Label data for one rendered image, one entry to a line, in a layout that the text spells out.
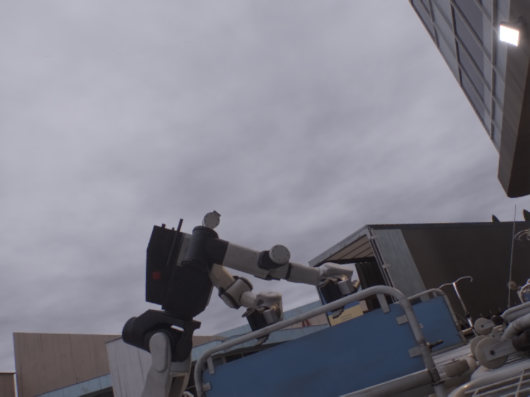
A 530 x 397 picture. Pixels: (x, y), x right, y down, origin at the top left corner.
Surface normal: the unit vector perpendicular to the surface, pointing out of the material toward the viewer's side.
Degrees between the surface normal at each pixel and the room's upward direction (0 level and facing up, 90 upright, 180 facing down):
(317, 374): 90
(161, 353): 90
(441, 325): 90
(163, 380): 90
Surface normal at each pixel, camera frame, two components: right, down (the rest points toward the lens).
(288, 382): -0.43, -0.26
